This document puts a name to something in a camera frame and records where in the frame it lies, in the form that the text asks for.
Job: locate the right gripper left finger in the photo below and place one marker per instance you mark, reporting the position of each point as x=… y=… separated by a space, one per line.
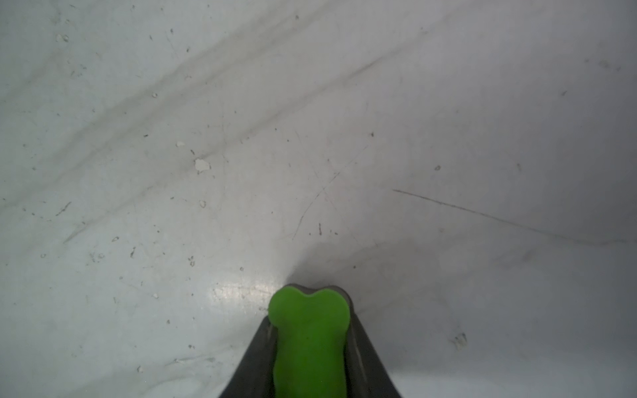
x=253 y=377

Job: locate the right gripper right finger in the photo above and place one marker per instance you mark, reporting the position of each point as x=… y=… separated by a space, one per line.
x=366 y=375

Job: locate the green eraser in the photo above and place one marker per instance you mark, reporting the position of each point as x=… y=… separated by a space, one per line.
x=311 y=336

